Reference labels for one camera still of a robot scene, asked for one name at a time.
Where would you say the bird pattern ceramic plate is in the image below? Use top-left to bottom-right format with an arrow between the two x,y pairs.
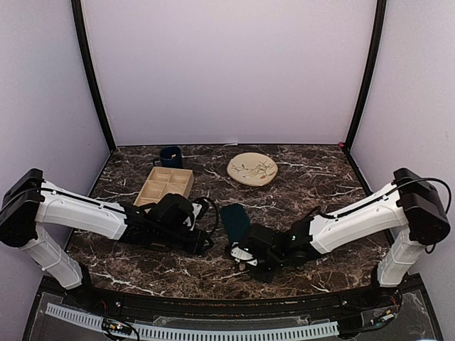
227,152 -> 279,187

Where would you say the wooden compartment box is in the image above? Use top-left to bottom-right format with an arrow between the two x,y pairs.
134,166 -> 194,206

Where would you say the black corner frame post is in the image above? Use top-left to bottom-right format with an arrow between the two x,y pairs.
70,0 -> 117,153
343,0 -> 387,153

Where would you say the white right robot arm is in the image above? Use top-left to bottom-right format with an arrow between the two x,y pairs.
230,168 -> 451,308

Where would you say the black right corner frame post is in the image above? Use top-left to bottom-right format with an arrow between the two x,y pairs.
343,0 -> 387,153

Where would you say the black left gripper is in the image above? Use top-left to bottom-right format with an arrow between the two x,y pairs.
154,226 -> 214,255

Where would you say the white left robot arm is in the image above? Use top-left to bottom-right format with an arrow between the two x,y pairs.
1,168 -> 216,310

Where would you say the white slotted cable duct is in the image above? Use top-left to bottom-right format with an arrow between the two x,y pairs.
45,303 -> 339,341

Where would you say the blue enamel mug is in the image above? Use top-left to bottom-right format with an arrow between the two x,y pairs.
152,146 -> 183,169

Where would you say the dark green sock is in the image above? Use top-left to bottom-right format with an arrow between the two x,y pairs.
220,203 -> 250,244

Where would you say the black left corner frame post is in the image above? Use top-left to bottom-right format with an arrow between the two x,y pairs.
70,0 -> 117,153

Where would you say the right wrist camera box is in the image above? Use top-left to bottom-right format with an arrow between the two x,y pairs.
230,242 -> 257,266

